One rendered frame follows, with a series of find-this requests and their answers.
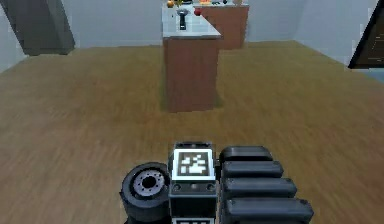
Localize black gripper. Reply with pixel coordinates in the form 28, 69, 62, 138
119, 161, 172, 224

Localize brown kitchen island white top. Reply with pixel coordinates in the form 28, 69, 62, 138
161, 2, 250, 114

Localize black pan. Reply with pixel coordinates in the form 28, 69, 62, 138
175, 8, 190, 31

